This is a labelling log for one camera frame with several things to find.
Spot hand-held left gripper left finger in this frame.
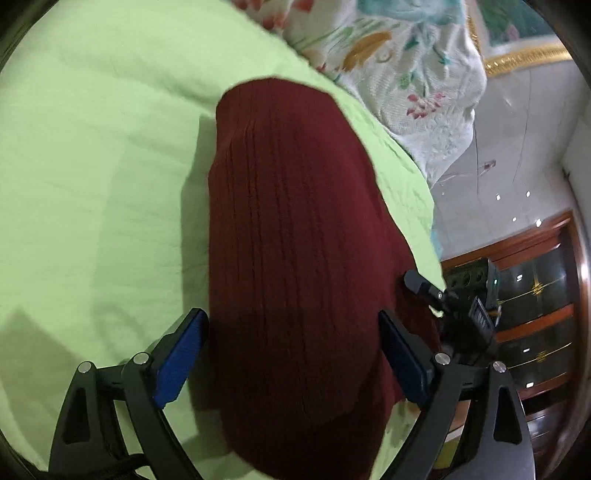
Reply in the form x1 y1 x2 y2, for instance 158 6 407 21
48 308 209 480

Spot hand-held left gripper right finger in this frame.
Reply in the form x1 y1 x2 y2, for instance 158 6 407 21
378 309 539 480

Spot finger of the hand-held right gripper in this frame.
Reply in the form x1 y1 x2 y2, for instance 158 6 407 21
404 270 446 305

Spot dark red knit hooded sweater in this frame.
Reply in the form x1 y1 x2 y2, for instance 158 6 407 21
208 78 444 480

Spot wooden cabinet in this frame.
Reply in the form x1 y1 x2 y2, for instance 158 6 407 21
441 210 591 462

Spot white floral quilt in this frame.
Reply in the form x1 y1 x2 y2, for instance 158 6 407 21
231 0 489 188

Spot light green bed sheet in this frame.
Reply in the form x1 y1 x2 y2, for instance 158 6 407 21
0 0 446 480

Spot gold framed painting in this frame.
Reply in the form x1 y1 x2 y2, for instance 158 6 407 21
464 0 575 79

